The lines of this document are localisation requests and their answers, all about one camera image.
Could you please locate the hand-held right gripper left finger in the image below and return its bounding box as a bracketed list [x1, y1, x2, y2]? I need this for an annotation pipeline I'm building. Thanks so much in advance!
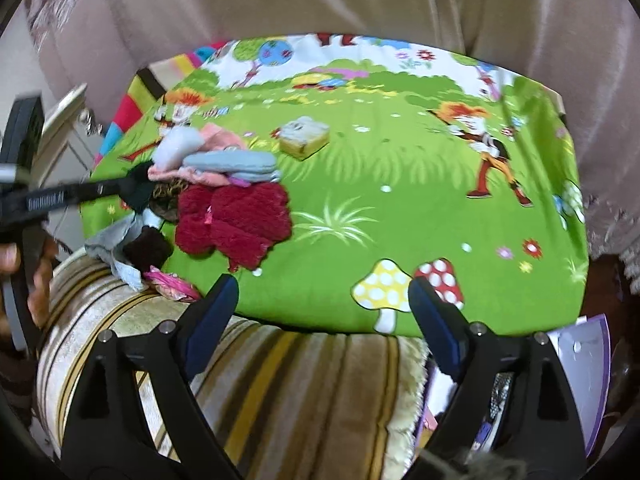
[60, 274, 241, 480]

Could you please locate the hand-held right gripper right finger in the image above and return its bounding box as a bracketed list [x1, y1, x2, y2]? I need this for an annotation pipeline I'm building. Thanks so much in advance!
[407, 276, 587, 480]

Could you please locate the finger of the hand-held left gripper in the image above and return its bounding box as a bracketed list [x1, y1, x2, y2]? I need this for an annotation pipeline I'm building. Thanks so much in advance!
[70, 172, 158, 208]

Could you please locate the dark green sock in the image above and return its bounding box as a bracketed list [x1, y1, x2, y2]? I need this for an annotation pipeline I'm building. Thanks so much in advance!
[125, 160, 161, 216]

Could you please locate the purple storage box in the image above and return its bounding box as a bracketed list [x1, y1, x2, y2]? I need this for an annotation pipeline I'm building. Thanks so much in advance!
[417, 312, 613, 461]

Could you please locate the white soft cloth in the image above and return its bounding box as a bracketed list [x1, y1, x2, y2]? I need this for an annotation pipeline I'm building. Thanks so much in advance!
[151, 126, 206, 171]

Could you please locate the person's left hand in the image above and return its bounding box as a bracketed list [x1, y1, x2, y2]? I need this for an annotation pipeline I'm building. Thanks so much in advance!
[0, 240, 60, 328]

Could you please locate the light blue cloth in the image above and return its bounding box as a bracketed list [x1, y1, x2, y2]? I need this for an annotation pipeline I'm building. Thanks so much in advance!
[84, 210, 166, 292]

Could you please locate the leopard print cloth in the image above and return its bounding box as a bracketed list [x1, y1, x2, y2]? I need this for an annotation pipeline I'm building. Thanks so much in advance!
[150, 182, 191, 223]

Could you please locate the colourful striped mat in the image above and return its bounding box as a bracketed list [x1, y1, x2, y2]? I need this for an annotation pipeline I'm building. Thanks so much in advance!
[92, 40, 236, 166]

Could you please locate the white dresser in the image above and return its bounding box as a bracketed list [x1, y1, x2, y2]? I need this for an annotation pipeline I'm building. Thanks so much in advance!
[35, 82, 108, 186]

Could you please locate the red fluffy cloth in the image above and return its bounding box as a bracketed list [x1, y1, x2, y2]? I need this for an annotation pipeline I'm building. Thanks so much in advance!
[174, 181, 293, 272]

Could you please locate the striped velvet cushion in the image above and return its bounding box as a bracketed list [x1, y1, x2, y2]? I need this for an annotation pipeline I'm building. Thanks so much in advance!
[35, 250, 431, 480]

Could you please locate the light blue sock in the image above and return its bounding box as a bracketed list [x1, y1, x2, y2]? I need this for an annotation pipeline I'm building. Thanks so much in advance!
[182, 151, 283, 185]

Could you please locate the green cartoon printed bed sheet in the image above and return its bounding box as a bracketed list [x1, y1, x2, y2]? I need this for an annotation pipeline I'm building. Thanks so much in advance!
[80, 32, 591, 338]

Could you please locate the yellow sponge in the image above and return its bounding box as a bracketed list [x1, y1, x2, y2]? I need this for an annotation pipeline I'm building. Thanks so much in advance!
[278, 116, 331, 161]

